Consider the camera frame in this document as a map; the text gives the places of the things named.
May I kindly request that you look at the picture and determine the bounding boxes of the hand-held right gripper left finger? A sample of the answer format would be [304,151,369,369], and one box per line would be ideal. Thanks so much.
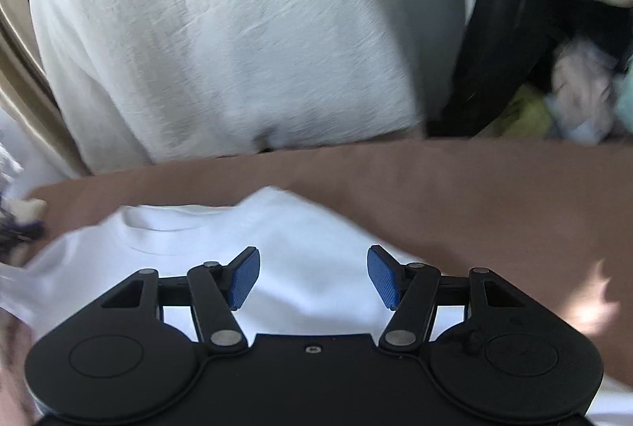
[99,246,261,354]

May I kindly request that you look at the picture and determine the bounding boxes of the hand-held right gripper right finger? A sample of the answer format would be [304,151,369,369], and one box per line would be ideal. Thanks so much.
[366,244,527,354]

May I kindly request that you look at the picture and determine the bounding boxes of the white T-shirt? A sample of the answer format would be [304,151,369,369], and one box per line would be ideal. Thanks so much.
[0,186,468,348]

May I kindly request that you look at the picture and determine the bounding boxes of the yellow green cloth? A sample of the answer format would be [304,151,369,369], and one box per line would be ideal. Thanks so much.
[486,86,558,138]

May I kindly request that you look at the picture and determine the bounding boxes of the folded grey garment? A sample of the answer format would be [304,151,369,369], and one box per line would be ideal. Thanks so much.
[0,215,46,255]

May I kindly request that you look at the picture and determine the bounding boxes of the white hanging cloth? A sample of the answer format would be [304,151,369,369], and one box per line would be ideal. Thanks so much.
[4,0,466,172]

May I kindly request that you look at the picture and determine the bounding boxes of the black hanging garment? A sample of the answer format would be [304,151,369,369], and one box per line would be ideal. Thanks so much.
[429,0,633,141]

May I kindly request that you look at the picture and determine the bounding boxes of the pale pink cloth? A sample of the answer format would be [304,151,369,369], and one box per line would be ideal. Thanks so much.
[545,41,630,143]

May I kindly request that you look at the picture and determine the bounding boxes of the beige curtain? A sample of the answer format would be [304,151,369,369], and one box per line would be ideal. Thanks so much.
[0,0,91,180]

